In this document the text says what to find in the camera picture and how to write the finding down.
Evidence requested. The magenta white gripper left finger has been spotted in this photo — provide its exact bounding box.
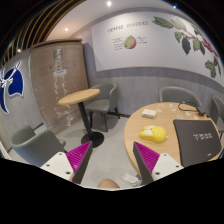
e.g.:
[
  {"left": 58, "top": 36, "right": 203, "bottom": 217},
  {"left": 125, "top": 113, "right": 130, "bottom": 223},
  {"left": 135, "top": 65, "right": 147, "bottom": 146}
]
[{"left": 41, "top": 141, "right": 93, "bottom": 184}]

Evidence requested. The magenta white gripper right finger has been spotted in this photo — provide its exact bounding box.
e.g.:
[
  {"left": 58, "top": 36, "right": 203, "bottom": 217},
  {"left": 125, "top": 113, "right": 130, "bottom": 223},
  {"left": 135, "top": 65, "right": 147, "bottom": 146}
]
[{"left": 133, "top": 142, "right": 183, "bottom": 185}]

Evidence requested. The yellow computer mouse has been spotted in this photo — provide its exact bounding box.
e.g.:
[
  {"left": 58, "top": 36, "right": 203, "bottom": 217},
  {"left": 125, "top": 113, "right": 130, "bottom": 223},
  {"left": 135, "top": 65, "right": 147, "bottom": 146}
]
[{"left": 140, "top": 126, "right": 167, "bottom": 143}]

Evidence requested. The black mouse pad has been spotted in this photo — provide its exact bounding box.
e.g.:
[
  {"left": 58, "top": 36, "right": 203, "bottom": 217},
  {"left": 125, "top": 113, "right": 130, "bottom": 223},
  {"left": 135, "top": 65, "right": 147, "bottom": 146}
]
[{"left": 173, "top": 120, "right": 221, "bottom": 167}]

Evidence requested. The crumpled plastic wrapper on floor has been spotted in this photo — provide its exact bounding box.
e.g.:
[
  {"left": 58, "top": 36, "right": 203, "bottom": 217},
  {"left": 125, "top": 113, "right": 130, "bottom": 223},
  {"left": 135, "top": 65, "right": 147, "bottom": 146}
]
[{"left": 121, "top": 172, "right": 142, "bottom": 187}]

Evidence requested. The grey chair lower left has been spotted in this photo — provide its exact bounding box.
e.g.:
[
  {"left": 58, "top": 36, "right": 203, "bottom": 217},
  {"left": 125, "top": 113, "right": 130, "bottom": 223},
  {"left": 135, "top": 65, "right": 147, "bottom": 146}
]
[{"left": 10, "top": 125, "right": 66, "bottom": 167}]

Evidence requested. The small round wooden table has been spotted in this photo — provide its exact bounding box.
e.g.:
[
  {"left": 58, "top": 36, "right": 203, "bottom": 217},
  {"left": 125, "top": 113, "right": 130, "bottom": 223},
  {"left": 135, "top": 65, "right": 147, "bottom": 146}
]
[{"left": 58, "top": 89, "right": 104, "bottom": 148}]

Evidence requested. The person's knee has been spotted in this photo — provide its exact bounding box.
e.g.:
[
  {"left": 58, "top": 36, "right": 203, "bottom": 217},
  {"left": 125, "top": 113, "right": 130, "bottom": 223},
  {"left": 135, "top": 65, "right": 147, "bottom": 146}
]
[{"left": 98, "top": 179, "right": 119, "bottom": 188}]

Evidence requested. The grey chair behind small table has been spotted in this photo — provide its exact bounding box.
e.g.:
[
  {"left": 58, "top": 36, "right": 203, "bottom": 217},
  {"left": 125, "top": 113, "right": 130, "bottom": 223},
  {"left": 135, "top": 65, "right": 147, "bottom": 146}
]
[{"left": 85, "top": 83, "right": 119, "bottom": 123}]

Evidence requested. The grey chair behind round table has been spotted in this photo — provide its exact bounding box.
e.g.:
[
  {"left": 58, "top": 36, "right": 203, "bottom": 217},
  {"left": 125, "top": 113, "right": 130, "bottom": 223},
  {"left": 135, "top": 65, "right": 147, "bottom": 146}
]
[{"left": 159, "top": 86, "right": 201, "bottom": 107}]

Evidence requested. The grey chair far right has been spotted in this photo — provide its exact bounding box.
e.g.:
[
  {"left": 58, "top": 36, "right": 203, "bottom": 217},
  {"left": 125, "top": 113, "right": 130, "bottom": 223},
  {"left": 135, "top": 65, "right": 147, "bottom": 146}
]
[{"left": 210, "top": 96, "right": 224, "bottom": 135}]

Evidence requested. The wooden panel door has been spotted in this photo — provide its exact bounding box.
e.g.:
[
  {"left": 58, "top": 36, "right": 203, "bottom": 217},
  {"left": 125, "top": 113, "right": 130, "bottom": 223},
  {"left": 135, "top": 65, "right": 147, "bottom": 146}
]
[{"left": 30, "top": 39, "right": 88, "bottom": 134}]

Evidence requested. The black cable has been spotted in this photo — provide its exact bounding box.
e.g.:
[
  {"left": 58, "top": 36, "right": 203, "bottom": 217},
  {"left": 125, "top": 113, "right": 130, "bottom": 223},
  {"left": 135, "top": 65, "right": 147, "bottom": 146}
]
[{"left": 177, "top": 101, "right": 209, "bottom": 117}]

